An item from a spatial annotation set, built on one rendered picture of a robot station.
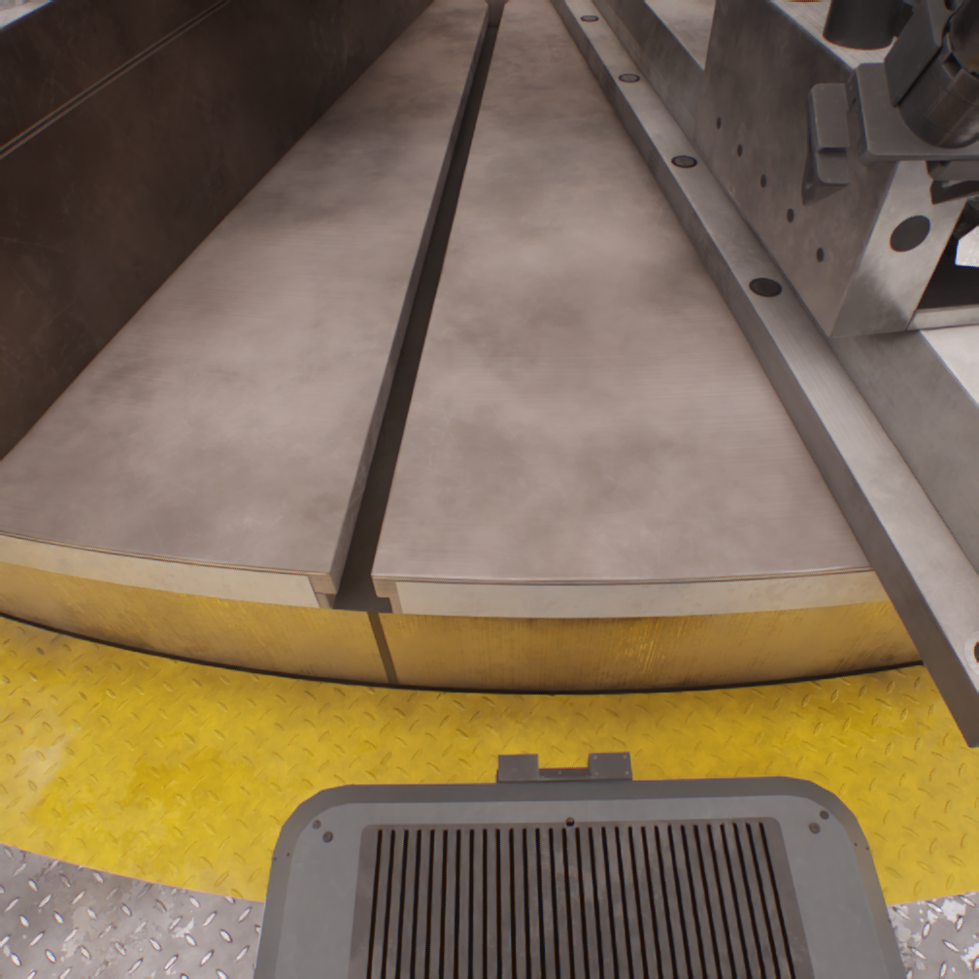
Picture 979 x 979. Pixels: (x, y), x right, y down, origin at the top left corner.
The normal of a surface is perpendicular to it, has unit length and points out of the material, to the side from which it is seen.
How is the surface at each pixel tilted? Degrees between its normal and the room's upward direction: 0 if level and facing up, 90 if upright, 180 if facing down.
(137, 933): 0
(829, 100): 30
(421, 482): 0
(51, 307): 90
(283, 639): 90
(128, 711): 0
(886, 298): 90
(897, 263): 90
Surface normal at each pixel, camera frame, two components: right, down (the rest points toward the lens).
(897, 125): -0.03, -0.18
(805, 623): 0.07, 0.77
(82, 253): 0.96, 0.18
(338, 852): -0.04, -0.64
